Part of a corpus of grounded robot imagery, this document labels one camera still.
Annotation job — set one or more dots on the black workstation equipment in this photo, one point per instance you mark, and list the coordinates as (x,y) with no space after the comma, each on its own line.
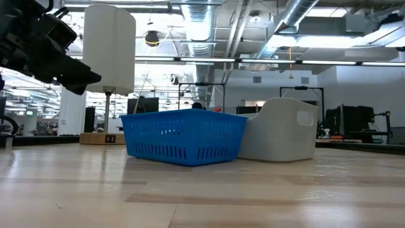
(354,120)

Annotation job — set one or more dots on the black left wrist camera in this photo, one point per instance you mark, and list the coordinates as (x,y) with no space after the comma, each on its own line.
(60,31)

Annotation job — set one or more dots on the black aluminium table frame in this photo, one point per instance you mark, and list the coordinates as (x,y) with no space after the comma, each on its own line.
(38,141)

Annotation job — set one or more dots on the black rig frame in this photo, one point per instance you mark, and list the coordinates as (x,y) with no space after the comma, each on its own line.
(202,84)
(300,87)

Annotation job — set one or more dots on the black speaker box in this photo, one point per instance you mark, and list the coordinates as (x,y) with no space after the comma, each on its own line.
(89,120)

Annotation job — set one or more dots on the blue plastic basket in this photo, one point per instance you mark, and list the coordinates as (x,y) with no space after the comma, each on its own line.
(183,139)

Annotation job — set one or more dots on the small white object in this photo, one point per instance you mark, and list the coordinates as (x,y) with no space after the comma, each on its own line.
(326,133)

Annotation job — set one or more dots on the white pillar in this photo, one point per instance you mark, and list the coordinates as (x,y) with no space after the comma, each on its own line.
(72,107)

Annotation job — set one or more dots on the silver slanted air duct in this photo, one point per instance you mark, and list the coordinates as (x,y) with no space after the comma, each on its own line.
(297,11)

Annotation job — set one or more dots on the person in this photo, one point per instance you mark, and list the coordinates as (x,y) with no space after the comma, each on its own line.
(197,106)

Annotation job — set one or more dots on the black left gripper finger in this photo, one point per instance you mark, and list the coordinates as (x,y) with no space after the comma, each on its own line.
(82,74)
(76,88)

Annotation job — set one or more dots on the black monitor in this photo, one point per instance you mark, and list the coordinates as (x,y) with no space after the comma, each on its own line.
(148,106)

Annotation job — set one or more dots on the black hanging ceiling device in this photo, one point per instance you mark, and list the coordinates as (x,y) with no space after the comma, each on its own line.
(152,38)

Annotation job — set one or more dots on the white shade lamp wooden base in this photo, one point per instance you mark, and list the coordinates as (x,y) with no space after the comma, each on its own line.
(110,47)

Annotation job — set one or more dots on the grey plastic bin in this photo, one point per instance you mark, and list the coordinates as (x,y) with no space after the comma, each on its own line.
(281,136)

